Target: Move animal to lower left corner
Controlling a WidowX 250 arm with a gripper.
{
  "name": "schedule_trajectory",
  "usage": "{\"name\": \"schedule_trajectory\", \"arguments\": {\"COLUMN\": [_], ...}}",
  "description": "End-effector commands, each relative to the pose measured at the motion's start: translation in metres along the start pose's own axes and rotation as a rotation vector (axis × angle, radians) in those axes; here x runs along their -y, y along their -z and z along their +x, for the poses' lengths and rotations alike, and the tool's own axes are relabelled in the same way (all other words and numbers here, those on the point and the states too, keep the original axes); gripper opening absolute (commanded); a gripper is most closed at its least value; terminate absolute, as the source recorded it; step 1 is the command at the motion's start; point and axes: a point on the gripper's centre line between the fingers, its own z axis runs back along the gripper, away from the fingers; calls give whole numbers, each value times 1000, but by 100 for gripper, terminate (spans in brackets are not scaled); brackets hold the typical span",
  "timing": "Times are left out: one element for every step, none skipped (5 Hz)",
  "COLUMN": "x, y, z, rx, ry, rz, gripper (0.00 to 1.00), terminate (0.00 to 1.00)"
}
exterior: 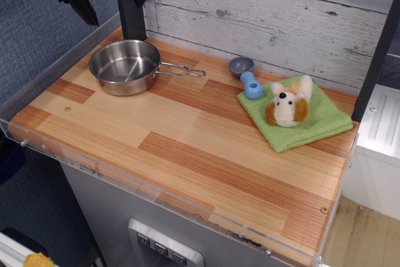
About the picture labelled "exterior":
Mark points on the white and brown plush dog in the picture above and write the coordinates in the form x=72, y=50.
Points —
x=290, y=105

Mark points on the clear acrylic table guard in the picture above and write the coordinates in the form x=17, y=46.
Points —
x=189, y=139

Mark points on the blue and grey toy scoop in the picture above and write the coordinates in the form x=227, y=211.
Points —
x=242, y=68

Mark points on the grey toy appliance front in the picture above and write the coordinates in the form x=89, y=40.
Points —
x=108, y=208

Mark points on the green folded cloth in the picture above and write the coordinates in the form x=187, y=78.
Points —
x=324, y=120

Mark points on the silver button control panel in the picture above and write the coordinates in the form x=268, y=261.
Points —
x=163, y=244

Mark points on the yellow object at bottom left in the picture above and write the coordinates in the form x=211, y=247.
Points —
x=38, y=260

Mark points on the dark left vertical post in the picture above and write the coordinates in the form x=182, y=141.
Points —
x=132, y=20

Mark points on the dark vertical post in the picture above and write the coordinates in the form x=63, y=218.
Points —
x=377, y=62
x=132, y=20

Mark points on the steel pot with wire handle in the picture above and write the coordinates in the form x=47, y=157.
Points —
x=130, y=67

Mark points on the dark right vertical post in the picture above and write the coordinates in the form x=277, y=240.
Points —
x=377, y=62

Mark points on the white aluminium rail block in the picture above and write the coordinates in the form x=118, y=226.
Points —
x=372, y=178

